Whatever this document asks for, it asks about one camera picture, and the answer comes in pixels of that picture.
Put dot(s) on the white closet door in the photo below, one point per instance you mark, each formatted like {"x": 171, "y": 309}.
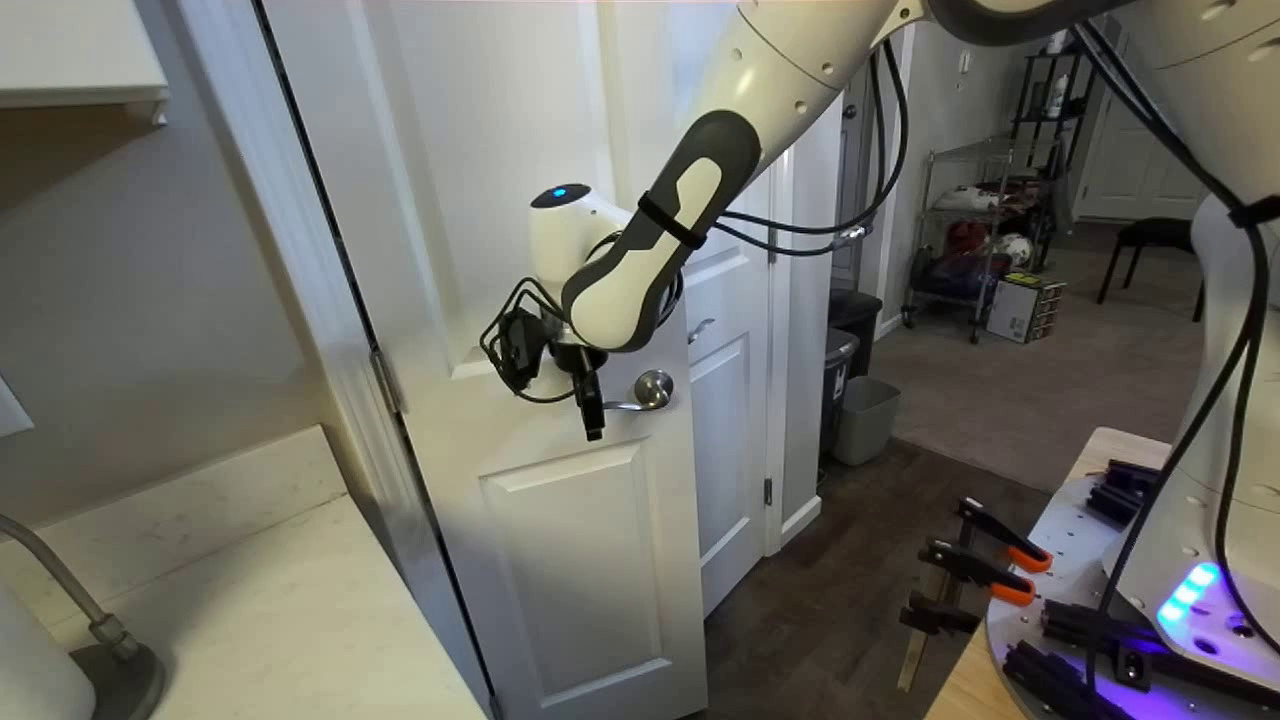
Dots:
{"x": 729, "y": 390}
{"x": 458, "y": 147}

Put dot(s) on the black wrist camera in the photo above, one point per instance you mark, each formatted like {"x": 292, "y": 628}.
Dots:
{"x": 515, "y": 347}

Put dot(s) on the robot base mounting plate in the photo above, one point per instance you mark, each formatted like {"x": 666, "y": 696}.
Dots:
{"x": 1191, "y": 652}

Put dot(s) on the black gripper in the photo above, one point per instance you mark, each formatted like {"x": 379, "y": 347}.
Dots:
{"x": 580, "y": 366}

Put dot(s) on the grey trash bin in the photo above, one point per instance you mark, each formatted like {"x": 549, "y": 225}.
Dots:
{"x": 866, "y": 420}

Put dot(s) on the orange black spring clamp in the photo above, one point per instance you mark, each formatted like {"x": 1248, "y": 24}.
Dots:
{"x": 1015, "y": 543}

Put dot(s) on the metal wire shelf rack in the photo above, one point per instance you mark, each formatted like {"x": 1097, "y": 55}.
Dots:
{"x": 988, "y": 206}

